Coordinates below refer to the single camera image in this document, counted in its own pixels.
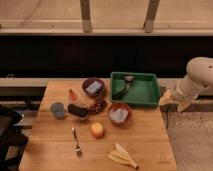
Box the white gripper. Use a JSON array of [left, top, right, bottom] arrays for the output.
[[159, 77, 200, 112]]

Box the red yellow apple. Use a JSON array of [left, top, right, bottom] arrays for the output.
[[91, 123, 104, 138]]

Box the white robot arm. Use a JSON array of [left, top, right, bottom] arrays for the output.
[[159, 57, 213, 112]]

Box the green plastic tray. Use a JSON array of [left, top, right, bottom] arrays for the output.
[[110, 72, 160, 108]]

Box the red bowl with cloth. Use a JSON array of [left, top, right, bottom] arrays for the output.
[[108, 103, 131, 125]]

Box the peeled yellow banana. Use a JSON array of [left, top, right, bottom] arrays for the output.
[[108, 142, 139, 169]]

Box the bunch of dark grapes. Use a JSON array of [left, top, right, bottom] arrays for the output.
[[87, 99, 107, 115]]

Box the purple bowl with sponge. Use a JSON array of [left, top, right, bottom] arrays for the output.
[[82, 77, 105, 97]]

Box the red strawberry toy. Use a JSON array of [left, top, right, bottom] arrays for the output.
[[68, 89, 79, 102]]

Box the black rectangular block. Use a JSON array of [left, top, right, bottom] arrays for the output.
[[68, 104, 88, 118]]

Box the silver fork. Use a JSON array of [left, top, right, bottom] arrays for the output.
[[72, 127, 82, 158]]

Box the blue grey cup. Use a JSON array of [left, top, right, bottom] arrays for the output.
[[50, 102, 65, 119]]

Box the black chair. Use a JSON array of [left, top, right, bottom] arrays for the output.
[[0, 105, 28, 171]]

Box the black handled brush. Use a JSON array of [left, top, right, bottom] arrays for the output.
[[113, 75, 134, 99]]

